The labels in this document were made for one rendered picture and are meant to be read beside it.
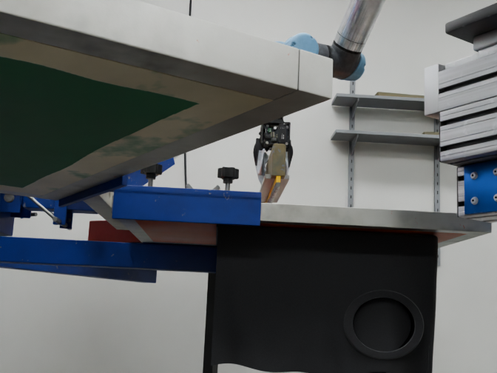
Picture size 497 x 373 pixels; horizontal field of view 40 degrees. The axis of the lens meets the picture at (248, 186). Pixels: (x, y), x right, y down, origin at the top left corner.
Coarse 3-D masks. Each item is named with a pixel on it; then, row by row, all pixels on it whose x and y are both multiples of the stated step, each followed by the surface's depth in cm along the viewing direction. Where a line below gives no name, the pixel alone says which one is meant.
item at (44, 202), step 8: (24, 200) 165; (40, 200) 166; (48, 200) 166; (24, 208) 167; (32, 208) 166; (40, 208) 166; (48, 208) 165; (72, 208) 166; (80, 208) 166; (88, 208) 166
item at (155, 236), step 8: (152, 232) 171; (160, 232) 170; (168, 232) 170; (176, 232) 169; (152, 240) 189; (160, 240) 188; (168, 240) 187; (176, 240) 186; (184, 240) 185; (192, 240) 184; (200, 240) 184; (208, 240) 183
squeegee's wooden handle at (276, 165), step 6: (276, 144) 154; (282, 144) 154; (276, 150) 154; (282, 150) 154; (270, 156) 161; (276, 156) 154; (282, 156) 154; (270, 162) 160; (276, 162) 154; (282, 162) 154; (270, 168) 159; (276, 168) 153; (282, 168) 153; (276, 174) 153; (282, 174) 153
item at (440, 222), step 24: (264, 216) 141; (288, 216) 141; (312, 216) 141; (336, 216) 142; (360, 216) 142; (384, 216) 142; (408, 216) 142; (432, 216) 143; (456, 216) 143; (144, 240) 190; (456, 240) 158
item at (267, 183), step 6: (270, 174) 156; (264, 180) 158; (270, 180) 158; (282, 180) 157; (288, 180) 157; (264, 186) 166; (270, 186) 166; (282, 186) 165; (264, 192) 174; (282, 192) 173; (264, 198) 182; (276, 198) 181
